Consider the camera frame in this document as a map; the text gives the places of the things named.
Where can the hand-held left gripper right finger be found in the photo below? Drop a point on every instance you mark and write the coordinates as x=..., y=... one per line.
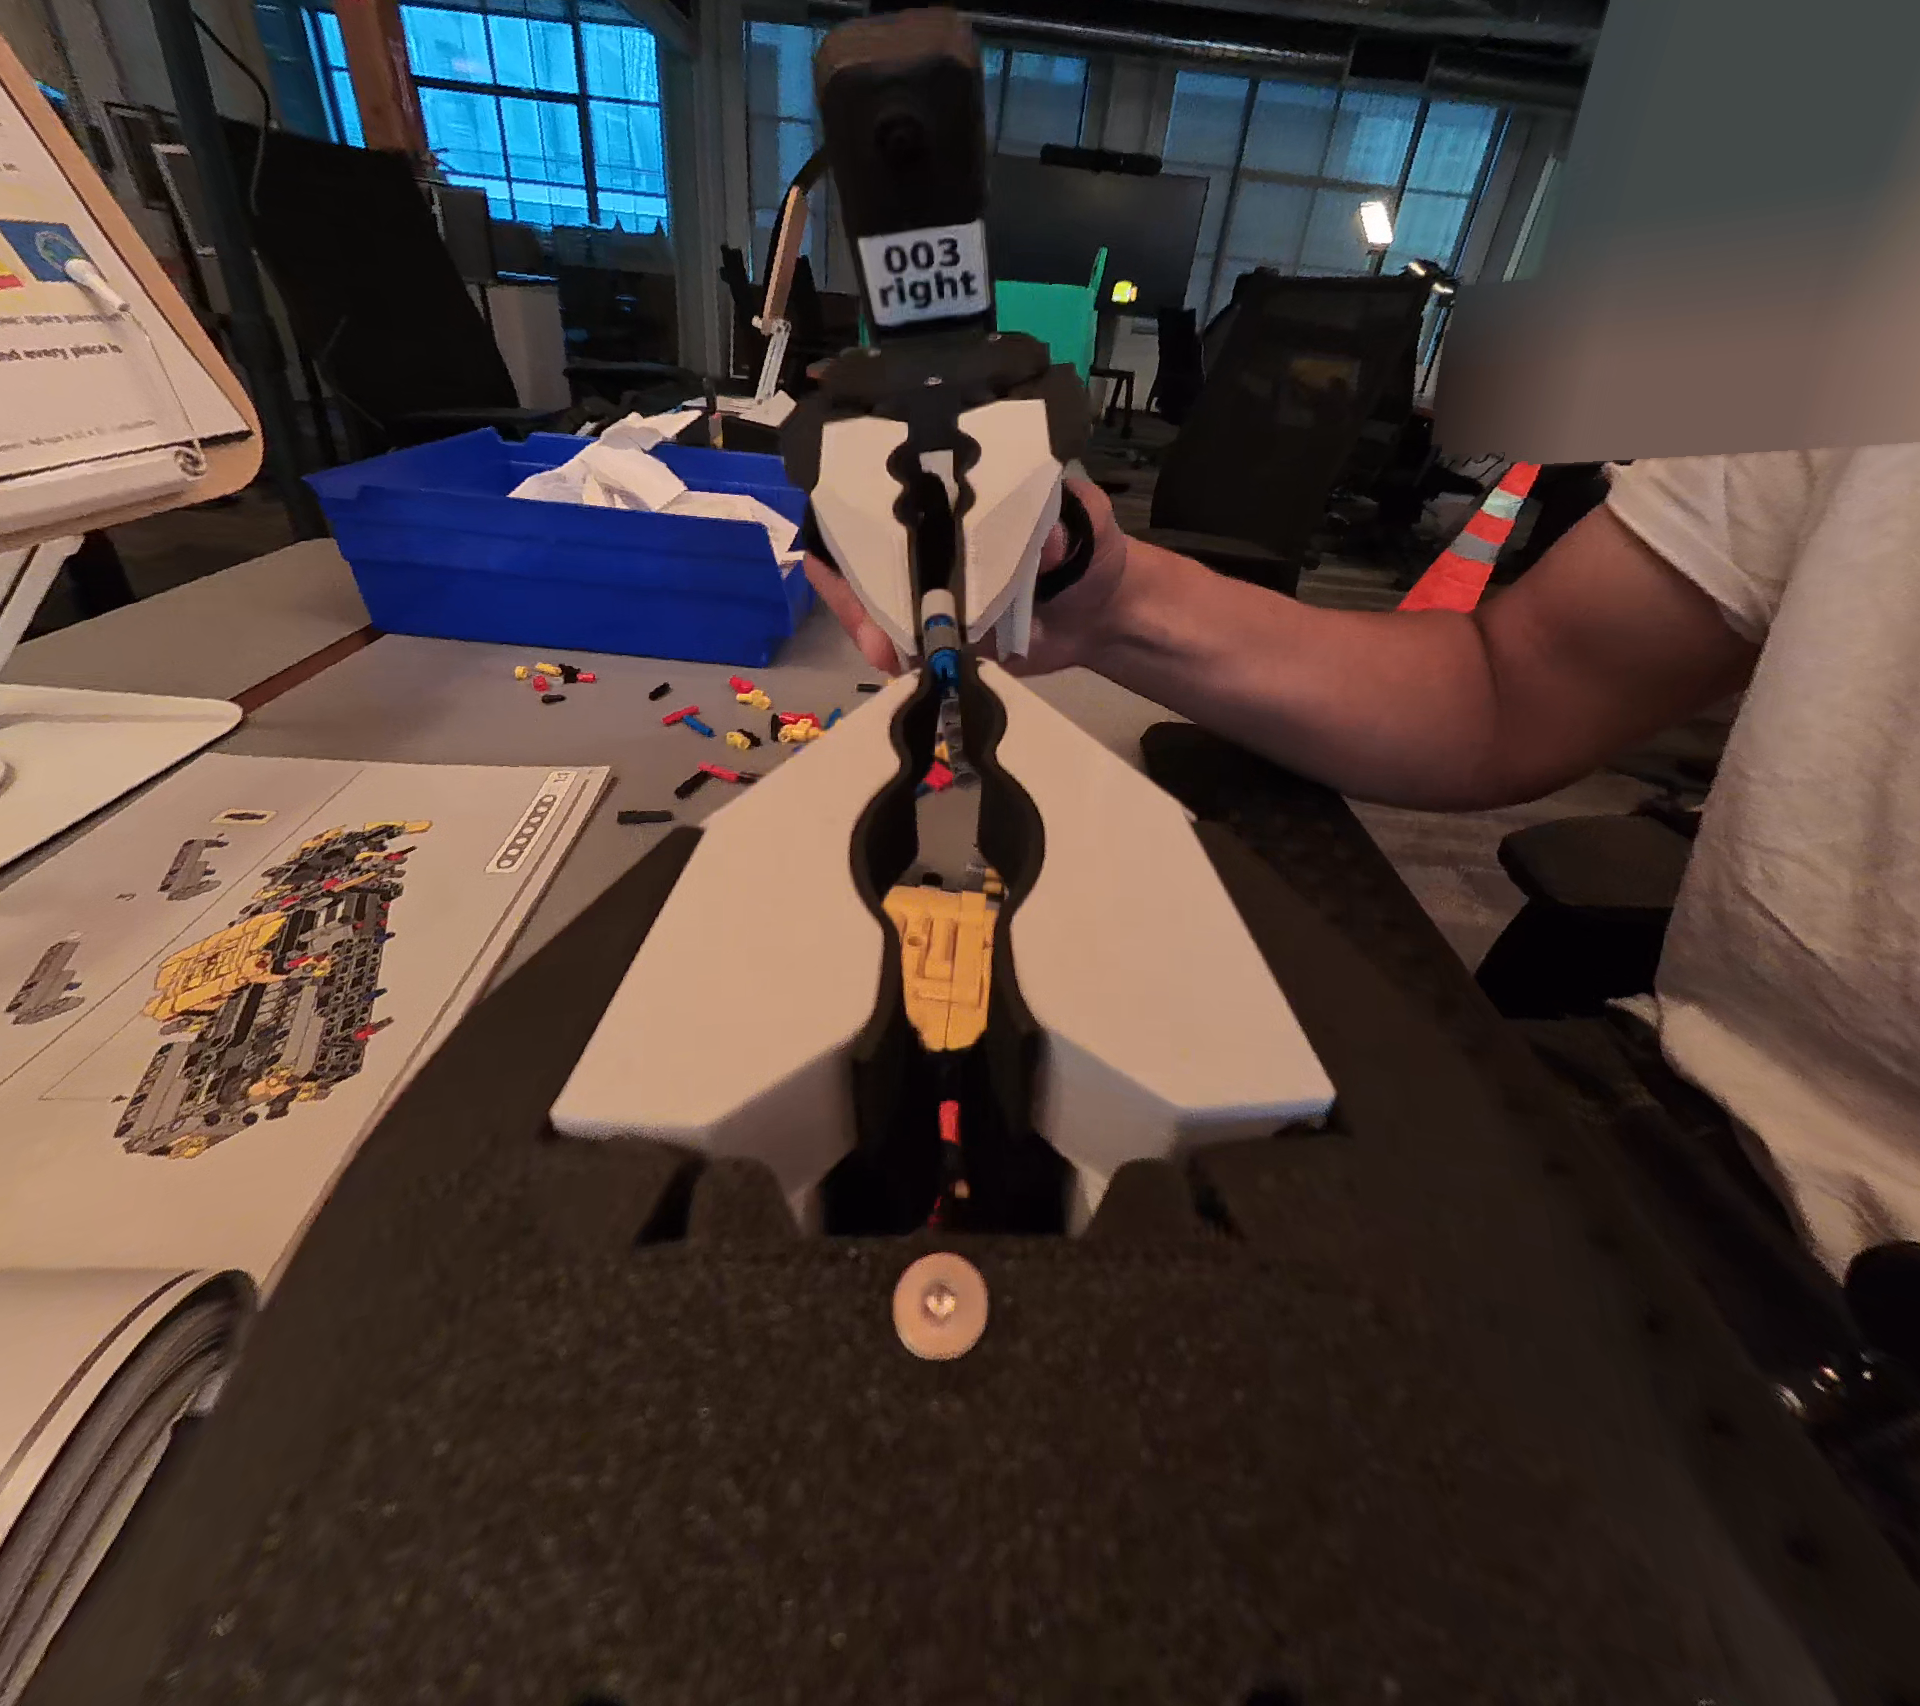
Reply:
x=1172, y=986

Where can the blue plastic bin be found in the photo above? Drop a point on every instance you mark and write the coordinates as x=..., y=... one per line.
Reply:
x=527, y=580

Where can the open instruction booklet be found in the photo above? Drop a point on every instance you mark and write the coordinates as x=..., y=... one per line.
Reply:
x=302, y=986

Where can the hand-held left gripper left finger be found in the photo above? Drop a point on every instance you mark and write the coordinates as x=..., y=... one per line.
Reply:
x=722, y=1000

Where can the grey desk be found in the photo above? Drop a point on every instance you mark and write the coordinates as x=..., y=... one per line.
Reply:
x=451, y=718

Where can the large black wall screen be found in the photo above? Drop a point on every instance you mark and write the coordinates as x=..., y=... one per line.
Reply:
x=1095, y=237

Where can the green tote bag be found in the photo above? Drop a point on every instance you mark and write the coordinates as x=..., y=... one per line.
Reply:
x=1051, y=319

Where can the person's right forearm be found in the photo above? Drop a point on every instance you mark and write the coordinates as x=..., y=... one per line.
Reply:
x=1425, y=685

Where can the toy car chassis model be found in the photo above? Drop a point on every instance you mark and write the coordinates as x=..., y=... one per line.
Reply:
x=946, y=956

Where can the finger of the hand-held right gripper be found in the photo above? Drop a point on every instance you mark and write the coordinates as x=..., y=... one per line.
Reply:
x=1009, y=508
x=863, y=523

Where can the crumpled white paper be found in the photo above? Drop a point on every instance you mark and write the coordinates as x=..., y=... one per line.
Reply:
x=632, y=475

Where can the black monitor screen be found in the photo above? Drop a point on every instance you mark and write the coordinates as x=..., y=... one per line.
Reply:
x=375, y=283

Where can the paned window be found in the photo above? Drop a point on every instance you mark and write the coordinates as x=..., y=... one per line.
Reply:
x=495, y=101

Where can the small grey bush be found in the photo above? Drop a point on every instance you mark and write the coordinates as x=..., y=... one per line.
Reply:
x=938, y=608

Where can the scattered small toy pins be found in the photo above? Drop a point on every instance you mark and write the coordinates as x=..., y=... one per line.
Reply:
x=705, y=723

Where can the blue axle pin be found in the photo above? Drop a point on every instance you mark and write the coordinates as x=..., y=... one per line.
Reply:
x=946, y=659

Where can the person's right hand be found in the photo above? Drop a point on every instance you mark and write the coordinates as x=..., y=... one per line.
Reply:
x=1095, y=597

